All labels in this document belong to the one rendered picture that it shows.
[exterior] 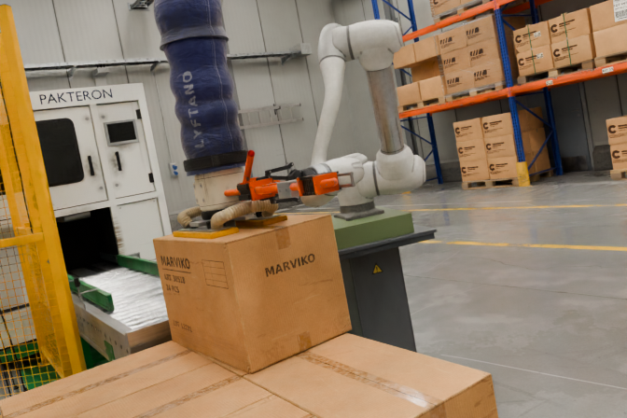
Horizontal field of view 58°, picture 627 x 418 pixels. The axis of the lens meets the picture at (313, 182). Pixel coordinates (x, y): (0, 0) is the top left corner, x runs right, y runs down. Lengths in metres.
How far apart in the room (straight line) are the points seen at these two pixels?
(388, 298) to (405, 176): 0.53
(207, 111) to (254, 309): 0.66
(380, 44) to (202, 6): 0.67
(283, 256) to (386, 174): 0.80
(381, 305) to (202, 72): 1.25
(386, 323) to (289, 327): 0.81
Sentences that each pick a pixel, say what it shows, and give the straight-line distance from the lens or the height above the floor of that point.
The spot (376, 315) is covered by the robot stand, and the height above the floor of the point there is 0.41.
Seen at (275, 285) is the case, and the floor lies 0.77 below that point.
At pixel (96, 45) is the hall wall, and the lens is 11.86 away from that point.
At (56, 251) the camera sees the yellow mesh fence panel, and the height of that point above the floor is 0.91.
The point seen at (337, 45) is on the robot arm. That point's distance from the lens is 2.19.
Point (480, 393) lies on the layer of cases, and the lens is 1.51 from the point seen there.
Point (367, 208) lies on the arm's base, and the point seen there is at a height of 0.87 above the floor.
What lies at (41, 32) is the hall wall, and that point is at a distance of 11.71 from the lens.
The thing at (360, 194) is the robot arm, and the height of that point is 0.94.
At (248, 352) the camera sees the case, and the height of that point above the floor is 0.61.
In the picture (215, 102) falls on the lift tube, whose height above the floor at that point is 1.38.
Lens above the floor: 1.16
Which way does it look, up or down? 3 degrees down
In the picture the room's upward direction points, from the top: 10 degrees counter-clockwise
